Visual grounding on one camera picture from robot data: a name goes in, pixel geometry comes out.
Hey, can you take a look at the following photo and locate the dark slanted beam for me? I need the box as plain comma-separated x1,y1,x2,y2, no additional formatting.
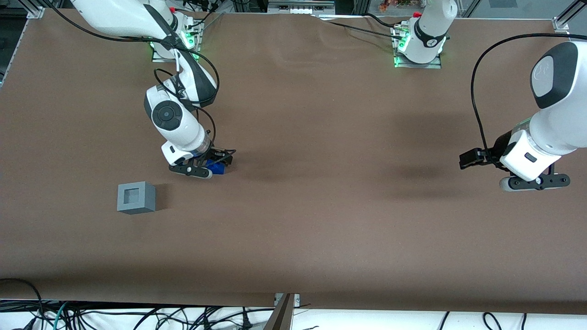
262,293,295,330

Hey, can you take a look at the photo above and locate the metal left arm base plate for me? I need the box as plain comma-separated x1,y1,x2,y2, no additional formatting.
392,25,443,70

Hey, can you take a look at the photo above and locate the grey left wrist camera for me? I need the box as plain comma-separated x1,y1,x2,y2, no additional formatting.
499,173,571,192

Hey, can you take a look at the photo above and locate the black cable across mat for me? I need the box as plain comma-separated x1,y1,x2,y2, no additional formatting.
316,13,407,41

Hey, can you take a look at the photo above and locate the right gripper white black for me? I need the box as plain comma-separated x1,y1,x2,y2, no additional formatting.
161,141,237,171

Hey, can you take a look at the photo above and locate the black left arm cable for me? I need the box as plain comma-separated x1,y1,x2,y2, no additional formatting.
471,33,587,162

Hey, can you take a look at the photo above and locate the teal floor cable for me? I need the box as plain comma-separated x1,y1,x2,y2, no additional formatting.
52,301,70,330

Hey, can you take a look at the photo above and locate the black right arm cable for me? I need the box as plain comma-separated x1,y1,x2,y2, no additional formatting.
41,0,221,154

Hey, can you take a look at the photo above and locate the black looped floor cable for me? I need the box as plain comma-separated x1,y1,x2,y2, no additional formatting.
0,278,46,330

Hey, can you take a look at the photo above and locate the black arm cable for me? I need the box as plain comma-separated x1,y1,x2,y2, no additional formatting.
471,33,587,162
41,0,221,154

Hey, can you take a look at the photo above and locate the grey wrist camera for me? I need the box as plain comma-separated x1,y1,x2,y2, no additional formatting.
168,162,213,180
499,173,571,192

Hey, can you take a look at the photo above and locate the brown table mat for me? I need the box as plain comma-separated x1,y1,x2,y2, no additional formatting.
0,9,587,316

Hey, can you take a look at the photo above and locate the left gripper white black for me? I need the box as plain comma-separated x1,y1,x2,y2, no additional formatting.
460,130,561,182

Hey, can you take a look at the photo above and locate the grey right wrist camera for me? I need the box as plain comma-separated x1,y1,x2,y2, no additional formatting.
168,162,213,180

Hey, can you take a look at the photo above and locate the gray cube base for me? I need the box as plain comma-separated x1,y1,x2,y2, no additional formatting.
116,181,157,215

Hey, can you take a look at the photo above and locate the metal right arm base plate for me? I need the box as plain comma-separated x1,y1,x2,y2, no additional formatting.
151,20,203,64

